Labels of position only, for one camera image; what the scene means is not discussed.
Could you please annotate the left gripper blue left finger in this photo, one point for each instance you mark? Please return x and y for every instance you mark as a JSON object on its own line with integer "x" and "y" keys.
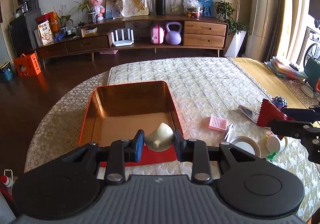
{"x": 138, "y": 144}

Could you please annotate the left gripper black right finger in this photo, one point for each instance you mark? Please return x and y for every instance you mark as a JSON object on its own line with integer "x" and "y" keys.
{"x": 179, "y": 144}

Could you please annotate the white garlic-shaped small object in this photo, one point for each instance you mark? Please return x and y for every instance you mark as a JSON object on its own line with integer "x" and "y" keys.
{"x": 160, "y": 139}

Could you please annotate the purple sheep toy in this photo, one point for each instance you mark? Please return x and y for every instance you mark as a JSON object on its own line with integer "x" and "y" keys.
{"x": 279, "y": 102}

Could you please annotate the green push pin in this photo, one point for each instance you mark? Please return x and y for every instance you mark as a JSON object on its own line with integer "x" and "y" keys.
{"x": 270, "y": 158}

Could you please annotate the pink ridged small box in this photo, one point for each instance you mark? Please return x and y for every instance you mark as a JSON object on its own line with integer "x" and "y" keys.
{"x": 217, "y": 123}

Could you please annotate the white frame sunglasses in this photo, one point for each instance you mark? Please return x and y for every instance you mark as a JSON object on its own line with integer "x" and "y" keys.
{"x": 249, "y": 113}

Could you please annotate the silver nail clipper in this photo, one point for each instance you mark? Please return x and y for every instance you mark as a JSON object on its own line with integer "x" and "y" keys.
{"x": 229, "y": 132}

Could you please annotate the round gold tin lid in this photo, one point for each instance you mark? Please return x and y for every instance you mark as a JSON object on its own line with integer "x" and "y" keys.
{"x": 247, "y": 144}

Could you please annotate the white vitamin bottle yellow label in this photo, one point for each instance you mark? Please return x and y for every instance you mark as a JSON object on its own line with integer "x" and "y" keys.
{"x": 277, "y": 145}

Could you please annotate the white round coaster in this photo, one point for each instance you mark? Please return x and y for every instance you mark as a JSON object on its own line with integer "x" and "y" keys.
{"x": 307, "y": 91}

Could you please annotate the red metal tin box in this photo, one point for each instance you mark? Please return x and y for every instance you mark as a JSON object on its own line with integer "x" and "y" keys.
{"x": 118, "y": 111}

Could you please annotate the yellow woven table mat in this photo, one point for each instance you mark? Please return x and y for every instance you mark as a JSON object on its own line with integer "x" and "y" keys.
{"x": 268, "y": 80}

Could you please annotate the stack of colourful folders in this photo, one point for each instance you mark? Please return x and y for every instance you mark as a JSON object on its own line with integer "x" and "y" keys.
{"x": 282, "y": 69}

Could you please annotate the washing machine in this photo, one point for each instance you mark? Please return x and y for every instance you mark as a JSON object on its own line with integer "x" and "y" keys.
{"x": 310, "y": 47}

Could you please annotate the white wifi router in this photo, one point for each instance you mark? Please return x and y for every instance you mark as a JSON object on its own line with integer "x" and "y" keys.
{"x": 125, "y": 38}

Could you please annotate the purple kettlebell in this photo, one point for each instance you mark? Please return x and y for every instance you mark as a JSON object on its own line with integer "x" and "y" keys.
{"x": 173, "y": 37}

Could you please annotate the wooden tv console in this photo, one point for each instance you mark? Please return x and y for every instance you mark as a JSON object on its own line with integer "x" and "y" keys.
{"x": 201, "y": 33}

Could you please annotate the pink small case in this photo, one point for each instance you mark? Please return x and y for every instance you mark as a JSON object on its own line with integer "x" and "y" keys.
{"x": 157, "y": 35}

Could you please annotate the black cylinder speaker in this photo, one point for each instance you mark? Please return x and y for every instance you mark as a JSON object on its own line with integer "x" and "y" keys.
{"x": 160, "y": 7}

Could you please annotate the bag of fruit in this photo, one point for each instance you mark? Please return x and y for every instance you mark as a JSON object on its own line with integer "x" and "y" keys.
{"x": 192, "y": 8}

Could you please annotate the orange gift bag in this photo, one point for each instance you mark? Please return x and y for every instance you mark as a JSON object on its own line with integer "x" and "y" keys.
{"x": 27, "y": 65}

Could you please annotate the blue gift bag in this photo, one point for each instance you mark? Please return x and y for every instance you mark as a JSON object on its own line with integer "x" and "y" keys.
{"x": 207, "y": 8}

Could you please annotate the white fan-shaped decoration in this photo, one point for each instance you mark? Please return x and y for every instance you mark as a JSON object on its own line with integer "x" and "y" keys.
{"x": 172, "y": 7}

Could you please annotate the cereal box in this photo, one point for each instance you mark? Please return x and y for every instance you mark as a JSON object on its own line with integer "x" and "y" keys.
{"x": 45, "y": 33}

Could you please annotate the small potted green plant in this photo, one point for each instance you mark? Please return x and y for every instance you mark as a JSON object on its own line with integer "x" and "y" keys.
{"x": 88, "y": 6}

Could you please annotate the pink plush doll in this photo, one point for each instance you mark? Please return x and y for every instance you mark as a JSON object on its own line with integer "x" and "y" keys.
{"x": 98, "y": 8}

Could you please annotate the dark blue bucket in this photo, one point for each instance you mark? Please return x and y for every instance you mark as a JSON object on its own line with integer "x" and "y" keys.
{"x": 6, "y": 72}

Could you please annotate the white standing air conditioner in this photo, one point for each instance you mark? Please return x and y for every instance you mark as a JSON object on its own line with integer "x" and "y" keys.
{"x": 261, "y": 26}

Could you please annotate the tall green potted tree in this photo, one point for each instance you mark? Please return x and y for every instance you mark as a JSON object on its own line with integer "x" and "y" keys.
{"x": 230, "y": 1}

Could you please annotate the black mini fridge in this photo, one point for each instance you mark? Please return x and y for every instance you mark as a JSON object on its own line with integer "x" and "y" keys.
{"x": 22, "y": 33}

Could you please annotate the coffee machine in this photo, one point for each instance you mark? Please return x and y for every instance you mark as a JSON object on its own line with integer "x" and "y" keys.
{"x": 26, "y": 6}

